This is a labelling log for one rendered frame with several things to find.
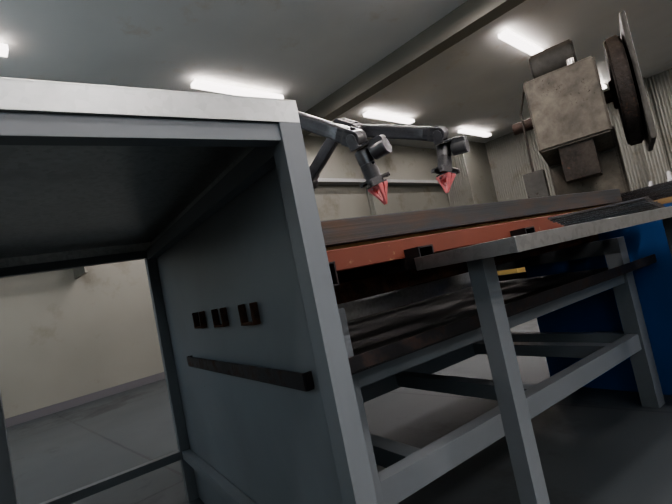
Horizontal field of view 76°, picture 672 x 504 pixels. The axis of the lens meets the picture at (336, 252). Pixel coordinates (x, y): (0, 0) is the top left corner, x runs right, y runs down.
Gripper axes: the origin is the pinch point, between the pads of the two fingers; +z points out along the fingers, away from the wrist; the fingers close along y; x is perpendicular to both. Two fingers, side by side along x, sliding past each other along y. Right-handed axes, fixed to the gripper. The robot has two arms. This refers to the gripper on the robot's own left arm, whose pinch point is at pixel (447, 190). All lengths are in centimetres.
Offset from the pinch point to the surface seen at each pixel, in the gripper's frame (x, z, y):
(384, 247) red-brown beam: -37, 37, -63
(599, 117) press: 51, -127, 249
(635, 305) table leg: -33, 47, 64
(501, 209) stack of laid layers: -36.4, 21.0, -16.7
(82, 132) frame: -57, 33, -126
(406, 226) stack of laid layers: -37, 31, -56
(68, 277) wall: 420, -19, -132
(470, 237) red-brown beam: -37, 31, -32
